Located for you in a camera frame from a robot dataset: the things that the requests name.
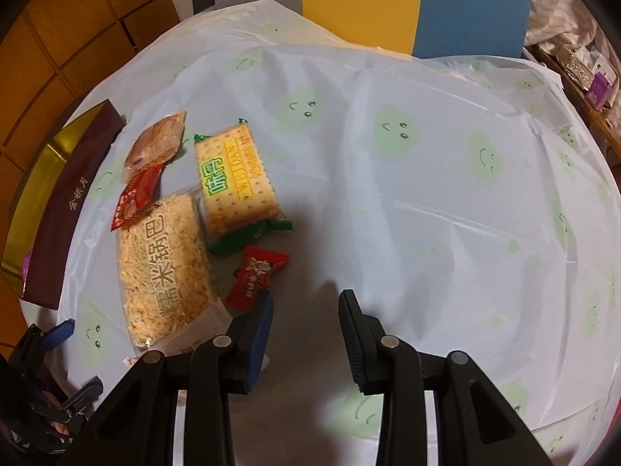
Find wooden side table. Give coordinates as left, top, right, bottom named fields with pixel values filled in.
left=534, top=46, right=621, bottom=166

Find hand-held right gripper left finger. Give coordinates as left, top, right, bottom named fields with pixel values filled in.
left=73, top=291, right=275, bottom=466

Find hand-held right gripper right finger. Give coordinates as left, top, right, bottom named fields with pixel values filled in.
left=338, top=289, right=554, bottom=466

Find small white box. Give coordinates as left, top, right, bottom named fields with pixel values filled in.
left=589, top=53, right=617, bottom=76

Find small red snack packet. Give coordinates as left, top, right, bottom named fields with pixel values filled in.
left=111, top=164, right=166, bottom=231

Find grey yellow blue chair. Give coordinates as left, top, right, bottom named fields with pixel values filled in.
left=191, top=0, right=532, bottom=60

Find orange wooden panelled wardrobe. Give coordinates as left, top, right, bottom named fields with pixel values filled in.
left=0, top=0, right=178, bottom=195

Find pink starfish patterned bedding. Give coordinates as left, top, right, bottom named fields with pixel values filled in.
left=524, top=0, right=607, bottom=54

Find small purple box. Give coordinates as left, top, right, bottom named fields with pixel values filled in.
left=587, top=70, right=619, bottom=110

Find red candy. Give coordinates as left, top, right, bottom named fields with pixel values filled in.
left=224, top=246, right=291, bottom=310

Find brown pastry clear packet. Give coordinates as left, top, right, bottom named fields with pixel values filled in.
left=123, top=111, right=188, bottom=178

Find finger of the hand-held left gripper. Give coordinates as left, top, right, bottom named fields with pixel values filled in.
left=58, top=377, right=104, bottom=423
left=10, top=319, right=76, bottom=367

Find silver tissue box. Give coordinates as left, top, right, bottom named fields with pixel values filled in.
left=555, top=45, right=595, bottom=90

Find yellow cracker packet green ends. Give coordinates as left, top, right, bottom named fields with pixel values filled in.
left=193, top=118, right=294, bottom=256

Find large rice cracker packet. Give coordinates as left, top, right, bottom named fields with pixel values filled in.
left=118, top=187, right=231, bottom=349

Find white grain print snack packet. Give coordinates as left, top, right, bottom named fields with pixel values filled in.
left=122, top=301, right=270, bottom=374

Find dark red gold gift box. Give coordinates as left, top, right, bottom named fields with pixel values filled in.
left=0, top=99, right=126, bottom=310

